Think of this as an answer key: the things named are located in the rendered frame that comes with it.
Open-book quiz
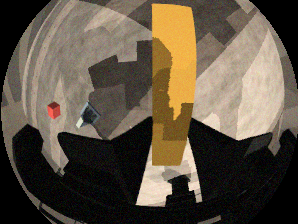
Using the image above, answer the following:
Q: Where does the red cube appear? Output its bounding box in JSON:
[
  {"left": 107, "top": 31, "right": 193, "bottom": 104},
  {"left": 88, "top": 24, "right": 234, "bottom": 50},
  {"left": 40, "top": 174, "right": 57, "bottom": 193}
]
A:
[{"left": 48, "top": 103, "right": 60, "bottom": 120}]

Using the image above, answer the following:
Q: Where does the yellow bar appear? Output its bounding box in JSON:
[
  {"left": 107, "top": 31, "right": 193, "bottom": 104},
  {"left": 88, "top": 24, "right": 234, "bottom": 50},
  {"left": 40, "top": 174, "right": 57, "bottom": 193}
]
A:
[{"left": 152, "top": 3, "right": 197, "bottom": 167}]

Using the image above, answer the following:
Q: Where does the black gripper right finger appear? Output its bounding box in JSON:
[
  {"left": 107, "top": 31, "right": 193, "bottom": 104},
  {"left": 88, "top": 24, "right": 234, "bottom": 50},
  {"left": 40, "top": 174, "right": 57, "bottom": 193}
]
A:
[{"left": 188, "top": 117, "right": 273, "bottom": 201}]

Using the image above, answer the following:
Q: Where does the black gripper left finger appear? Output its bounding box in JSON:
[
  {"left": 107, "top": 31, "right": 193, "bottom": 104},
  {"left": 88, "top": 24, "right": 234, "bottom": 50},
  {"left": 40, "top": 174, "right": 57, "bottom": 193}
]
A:
[{"left": 57, "top": 117, "right": 153, "bottom": 205}]

